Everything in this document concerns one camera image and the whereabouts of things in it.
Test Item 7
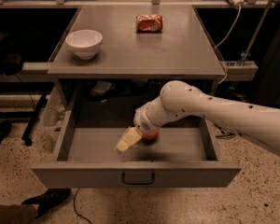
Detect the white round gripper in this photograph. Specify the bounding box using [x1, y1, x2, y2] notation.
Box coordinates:
[116, 104, 160, 153]

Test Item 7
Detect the orange fruit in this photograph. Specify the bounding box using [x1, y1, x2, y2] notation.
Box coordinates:
[142, 130, 160, 140]

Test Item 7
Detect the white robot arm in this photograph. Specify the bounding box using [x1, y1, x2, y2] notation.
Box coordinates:
[116, 80, 280, 157]

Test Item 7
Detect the grey open top drawer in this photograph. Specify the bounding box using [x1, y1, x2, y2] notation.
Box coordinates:
[31, 83, 242, 189]

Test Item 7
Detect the black shoe near drawer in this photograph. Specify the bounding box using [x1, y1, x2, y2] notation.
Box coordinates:
[22, 189, 71, 217]

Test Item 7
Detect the grey metal cabinet table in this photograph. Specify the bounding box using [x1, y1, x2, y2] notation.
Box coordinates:
[47, 5, 227, 110]

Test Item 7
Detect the white ceramic bowl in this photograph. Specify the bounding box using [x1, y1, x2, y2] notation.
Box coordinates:
[65, 30, 103, 60]

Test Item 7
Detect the crushed red soda can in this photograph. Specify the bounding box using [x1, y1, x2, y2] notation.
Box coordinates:
[136, 14, 163, 33]

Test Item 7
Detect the brown trouser leg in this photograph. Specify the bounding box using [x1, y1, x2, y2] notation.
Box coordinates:
[0, 204, 37, 224]

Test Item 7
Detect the black drawer handle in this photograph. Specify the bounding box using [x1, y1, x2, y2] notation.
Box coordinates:
[121, 173, 155, 186]

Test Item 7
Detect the black floor cable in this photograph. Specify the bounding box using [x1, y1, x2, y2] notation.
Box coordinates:
[72, 188, 92, 224]

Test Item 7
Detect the white power cord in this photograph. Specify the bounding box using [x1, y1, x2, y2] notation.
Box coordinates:
[213, 4, 243, 85]

